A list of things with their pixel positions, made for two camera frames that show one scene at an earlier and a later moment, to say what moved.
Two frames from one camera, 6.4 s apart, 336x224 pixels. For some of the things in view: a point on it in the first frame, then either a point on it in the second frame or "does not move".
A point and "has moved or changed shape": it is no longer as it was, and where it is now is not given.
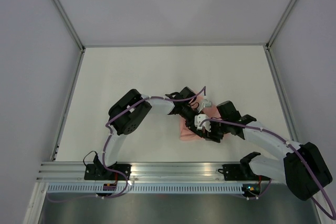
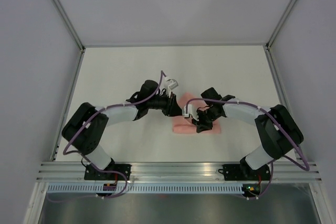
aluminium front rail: (73, 172) does not move
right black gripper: (212, 136) to (200, 125)
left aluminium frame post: (61, 10) does not move
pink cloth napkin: (212, 112) has moved or changed shape
